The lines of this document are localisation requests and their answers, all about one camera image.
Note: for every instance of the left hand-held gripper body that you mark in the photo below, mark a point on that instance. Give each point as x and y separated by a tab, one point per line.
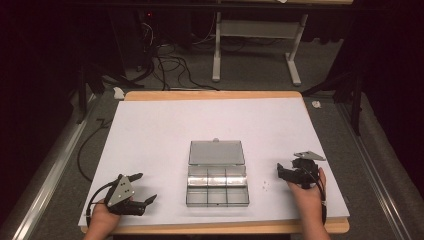
119	194

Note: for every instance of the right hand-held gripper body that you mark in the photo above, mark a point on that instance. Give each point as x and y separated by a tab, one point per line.
305	173

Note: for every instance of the clear plastic compartment box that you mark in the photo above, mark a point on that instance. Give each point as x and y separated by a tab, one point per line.
216	154

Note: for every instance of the person's right hand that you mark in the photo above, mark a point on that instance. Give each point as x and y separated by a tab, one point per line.
308	200

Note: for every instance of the person's left hand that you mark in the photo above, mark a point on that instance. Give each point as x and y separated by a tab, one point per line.
104	218

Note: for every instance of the white paper sheet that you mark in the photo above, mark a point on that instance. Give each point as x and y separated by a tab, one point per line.
160	133

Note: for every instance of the small white scrap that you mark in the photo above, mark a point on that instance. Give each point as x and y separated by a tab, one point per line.
316	104

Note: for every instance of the white crumpled scrap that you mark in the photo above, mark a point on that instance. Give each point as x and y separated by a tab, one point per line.
118	93

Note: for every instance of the black metal stand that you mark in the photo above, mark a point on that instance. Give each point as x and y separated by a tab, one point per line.
356	100
83	93

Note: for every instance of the wooden table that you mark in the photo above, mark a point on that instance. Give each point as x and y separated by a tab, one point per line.
213	95

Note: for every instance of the black computer tower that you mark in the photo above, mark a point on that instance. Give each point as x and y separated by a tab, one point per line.
133	36

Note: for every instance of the aluminium rail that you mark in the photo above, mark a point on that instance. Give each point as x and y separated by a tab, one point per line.
373	173
53	173

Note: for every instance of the white desk frame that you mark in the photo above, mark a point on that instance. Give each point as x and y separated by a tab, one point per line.
256	29

